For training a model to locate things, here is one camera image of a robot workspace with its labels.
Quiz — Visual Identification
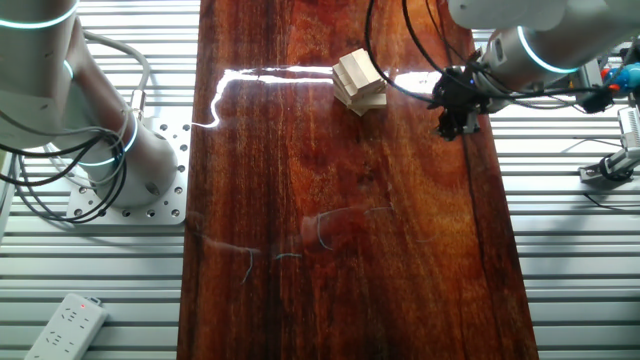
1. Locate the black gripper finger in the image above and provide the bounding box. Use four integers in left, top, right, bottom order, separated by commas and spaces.
437, 110, 481, 142
432, 70, 455, 109

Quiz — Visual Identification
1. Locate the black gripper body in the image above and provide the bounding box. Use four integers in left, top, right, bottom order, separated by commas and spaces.
449, 64, 491, 115

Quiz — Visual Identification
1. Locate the light wooden Jenga block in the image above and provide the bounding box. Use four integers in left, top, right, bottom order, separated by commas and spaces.
360, 91, 389, 110

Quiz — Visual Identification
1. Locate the light wooden Jenga tower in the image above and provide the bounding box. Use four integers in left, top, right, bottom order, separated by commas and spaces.
331, 48, 387, 118

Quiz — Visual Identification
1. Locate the light blue toy ball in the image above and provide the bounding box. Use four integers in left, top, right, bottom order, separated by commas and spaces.
612, 62, 640, 96

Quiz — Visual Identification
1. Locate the dark red wooden board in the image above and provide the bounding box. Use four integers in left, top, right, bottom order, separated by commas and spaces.
175, 0, 540, 360

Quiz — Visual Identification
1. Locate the white power strip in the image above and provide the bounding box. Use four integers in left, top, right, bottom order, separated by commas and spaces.
22, 292, 110, 360

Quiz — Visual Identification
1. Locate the silver camera bracket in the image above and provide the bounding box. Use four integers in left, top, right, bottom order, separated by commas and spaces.
574, 59, 605, 101

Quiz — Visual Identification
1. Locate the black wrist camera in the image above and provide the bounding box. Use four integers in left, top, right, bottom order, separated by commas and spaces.
581, 85, 615, 115

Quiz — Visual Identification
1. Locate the silver camera stand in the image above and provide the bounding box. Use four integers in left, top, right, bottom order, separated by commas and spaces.
578, 148, 640, 184

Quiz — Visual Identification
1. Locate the silver perforated base plate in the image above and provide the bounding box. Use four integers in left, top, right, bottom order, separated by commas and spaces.
64, 117, 192, 226

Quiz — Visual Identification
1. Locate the grey cable with metal connector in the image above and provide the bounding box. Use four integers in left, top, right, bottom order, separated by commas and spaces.
79, 30, 152, 122

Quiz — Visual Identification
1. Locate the black base cable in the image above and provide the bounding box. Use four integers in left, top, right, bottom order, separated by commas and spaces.
0, 107, 130, 225

